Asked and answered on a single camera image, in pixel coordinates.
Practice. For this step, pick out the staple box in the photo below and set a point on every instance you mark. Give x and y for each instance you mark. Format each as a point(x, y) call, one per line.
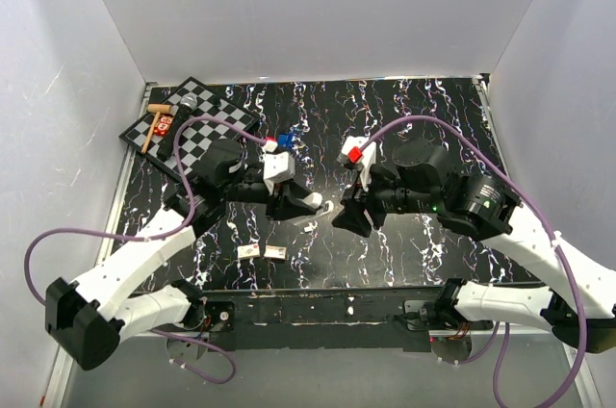
point(248, 251)
point(275, 252)

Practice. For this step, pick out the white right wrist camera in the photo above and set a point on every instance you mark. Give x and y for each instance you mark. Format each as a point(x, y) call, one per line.
point(360, 154)

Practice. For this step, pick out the left staple box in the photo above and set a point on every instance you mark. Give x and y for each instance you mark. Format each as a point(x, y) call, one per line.
point(248, 251)

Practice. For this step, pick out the wooden mallet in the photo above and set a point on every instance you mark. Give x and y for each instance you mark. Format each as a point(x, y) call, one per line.
point(157, 110)

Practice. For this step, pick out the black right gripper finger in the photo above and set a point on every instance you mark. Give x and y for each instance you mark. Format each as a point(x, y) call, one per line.
point(354, 199)
point(353, 221)

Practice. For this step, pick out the red toy block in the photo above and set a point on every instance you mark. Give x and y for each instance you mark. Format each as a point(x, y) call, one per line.
point(163, 125)

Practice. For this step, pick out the blue stapler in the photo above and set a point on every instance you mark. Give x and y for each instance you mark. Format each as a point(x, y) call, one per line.
point(285, 141)

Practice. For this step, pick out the black microphone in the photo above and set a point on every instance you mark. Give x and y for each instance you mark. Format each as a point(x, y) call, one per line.
point(184, 109)

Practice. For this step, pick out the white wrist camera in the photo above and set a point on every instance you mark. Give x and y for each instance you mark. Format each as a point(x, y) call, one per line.
point(360, 154)
point(278, 168)

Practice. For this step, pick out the right staple box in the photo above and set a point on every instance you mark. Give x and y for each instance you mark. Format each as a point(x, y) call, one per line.
point(275, 252)

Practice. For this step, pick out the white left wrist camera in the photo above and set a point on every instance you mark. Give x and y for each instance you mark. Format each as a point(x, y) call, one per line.
point(278, 168)

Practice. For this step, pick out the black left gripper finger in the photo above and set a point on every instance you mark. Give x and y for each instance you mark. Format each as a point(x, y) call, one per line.
point(299, 192)
point(298, 213)

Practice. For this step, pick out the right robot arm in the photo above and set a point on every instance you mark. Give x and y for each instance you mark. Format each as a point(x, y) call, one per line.
point(485, 210)

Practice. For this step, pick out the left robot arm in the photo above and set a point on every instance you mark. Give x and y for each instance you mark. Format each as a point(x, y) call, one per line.
point(90, 316)

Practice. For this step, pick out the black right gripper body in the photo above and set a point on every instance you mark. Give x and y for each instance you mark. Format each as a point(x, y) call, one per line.
point(379, 202)

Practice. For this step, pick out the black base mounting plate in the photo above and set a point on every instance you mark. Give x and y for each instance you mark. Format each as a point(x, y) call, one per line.
point(401, 318)

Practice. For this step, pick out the white stapler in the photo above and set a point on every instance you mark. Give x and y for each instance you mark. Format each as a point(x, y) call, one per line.
point(327, 206)

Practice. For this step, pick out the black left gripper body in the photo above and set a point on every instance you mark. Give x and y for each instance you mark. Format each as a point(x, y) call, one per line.
point(274, 202)

